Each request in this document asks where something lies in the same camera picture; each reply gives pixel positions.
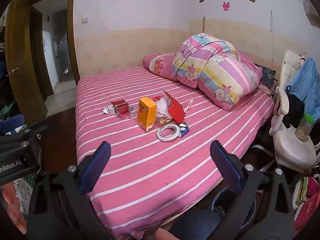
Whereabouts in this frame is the black cloth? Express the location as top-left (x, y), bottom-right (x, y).
top-left (282, 94), bottom-right (305, 129)

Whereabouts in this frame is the green lid jar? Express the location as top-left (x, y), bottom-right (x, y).
top-left (295, 113), bottom-right (315, 142)

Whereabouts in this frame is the patterned mat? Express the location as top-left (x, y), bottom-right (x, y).
top-left (15, 174), bottom-right (37, 214)

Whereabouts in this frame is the pink striped bed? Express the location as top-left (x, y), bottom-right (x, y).
top-left (74, 66), bottom-right (275, 240)

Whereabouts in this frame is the red snack packet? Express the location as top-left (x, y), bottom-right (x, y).
top-left (110, 99), bottom-right (130, 117)

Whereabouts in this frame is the person's right hand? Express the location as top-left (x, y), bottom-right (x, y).
top-left (155, 227), bottom-right (182, 240)

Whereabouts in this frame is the person's left hand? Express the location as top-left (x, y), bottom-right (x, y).
top-left (0, 183), bottom-right (27, 235)

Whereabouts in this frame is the black trash bin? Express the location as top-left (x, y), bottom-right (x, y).
top-left (211, 187), bottom-right (257, 230)

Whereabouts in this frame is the red paper bag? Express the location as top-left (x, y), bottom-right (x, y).
top-left (152, 91), bottom-right (186, 124)

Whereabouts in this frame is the wooden door frame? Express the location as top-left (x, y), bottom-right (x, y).
top-left (25, 0), bottom-right (82, 115)

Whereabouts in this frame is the blue white tissue packet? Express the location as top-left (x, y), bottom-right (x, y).
top-left (178, 122), bottom-right (190, 138)

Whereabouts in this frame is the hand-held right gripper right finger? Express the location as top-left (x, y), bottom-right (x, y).
top-left (210, 141), bottom-right (295, 240)

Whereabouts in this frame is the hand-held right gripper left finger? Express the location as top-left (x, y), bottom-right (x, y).
top-left (26, 141), bottom-right (113, 240)

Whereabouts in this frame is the blue cloth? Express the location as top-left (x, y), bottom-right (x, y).
top-left (286, 57), bottom-right (320, 120)

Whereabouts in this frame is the colourful patterned pillow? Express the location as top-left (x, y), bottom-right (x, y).
top-left (172, 32), bottom-right (262, 110)

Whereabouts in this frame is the pink bag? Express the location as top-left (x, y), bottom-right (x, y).
top-left (295, 177), bottom-right (320, 233)

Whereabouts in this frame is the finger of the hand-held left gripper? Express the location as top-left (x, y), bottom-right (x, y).
top-left (0, 123), bottom-right (49, 148)

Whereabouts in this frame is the orange cardboard box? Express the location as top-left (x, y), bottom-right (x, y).
top-left (138, 97), bottom-right (158, 132)

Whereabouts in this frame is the wooden door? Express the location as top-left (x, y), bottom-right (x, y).
top-left (5, 0), bottom-right (48, 117)

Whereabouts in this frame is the white crumpled plastic bag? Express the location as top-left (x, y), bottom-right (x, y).
top-left (154, 96), bottom-right (173, 120)

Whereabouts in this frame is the white tape roll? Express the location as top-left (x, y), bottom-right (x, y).
top-left (157, 124), bottom-right (178, 142)

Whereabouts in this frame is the pink floral pillow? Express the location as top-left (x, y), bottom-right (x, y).
top-left (142, 52), bottom-right (183, 82)

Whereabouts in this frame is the dark pillow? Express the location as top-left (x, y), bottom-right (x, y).
top-left (255, 64), bottom-right (277, 85)

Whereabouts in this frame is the white office chair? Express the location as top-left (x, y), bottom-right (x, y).
top-left (269, 50), bottom-right (318, 167)

